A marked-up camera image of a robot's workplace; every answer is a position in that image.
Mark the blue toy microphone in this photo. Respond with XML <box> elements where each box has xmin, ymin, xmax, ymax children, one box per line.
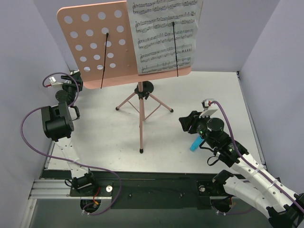
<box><xmin>190</xmin><ymin>136</ymin><xmax>204</xmax><ymax>152</ymax></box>

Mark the sheet music page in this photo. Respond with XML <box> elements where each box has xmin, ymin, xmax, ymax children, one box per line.
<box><xmin>127</xmin><ymin>0</ymin><xmax>203</xmax><ymax>75</ymax></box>

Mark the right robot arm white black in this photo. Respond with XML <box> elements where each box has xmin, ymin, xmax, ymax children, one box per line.
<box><xmin>179</xmin><ymin>111</ymin><xmax>304</xmax><ymax>228</ymax></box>

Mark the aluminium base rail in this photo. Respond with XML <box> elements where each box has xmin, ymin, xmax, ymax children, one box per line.
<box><xmin>28</xmin><ymin>178</ymin><xmax>285</xmax><ymax>200</ymax></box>

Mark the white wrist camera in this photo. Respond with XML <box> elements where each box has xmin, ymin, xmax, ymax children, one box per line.
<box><xmin>199</xmin><ymin>99</ymin><xmax>218</xmax><ymax>118</ymax></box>
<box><xmin>46</xmin><ymin>76</ymin><xmax>63</xmax><ymax>88</ymax></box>

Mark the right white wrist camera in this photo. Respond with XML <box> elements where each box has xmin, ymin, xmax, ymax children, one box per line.
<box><xmin>199</xmin><ymin>99</ymin><xmax>218</xmax><ymax>118</ymax></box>

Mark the pink perforated music stand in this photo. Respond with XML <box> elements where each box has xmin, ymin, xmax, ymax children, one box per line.
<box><xmin>56</xmin><ymin>0</ymin><xmax>204</xmax><ymax>155</ymax></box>

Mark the black microphone desk stand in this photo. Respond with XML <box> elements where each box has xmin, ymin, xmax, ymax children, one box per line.
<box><xmin>134</xmin><ymin>81</ymin><xmax>154</xmax><ymax>98</ymax></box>

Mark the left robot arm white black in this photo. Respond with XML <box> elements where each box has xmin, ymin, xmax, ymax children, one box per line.
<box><xmin>41</xmin><ymin>71</ymin><xmax>98</xmax><ymax>196</ymax></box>

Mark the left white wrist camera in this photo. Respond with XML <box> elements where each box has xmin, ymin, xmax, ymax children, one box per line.
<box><xmin>46</xmin><ymin>76</ymin><xmax>63</xmax><ymax>88</ymax></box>

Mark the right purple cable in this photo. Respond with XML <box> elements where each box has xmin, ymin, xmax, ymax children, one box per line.
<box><xmin>211</xmin><ymin>100</ymin><xmax>304</xmax><ymax>216</ymax></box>

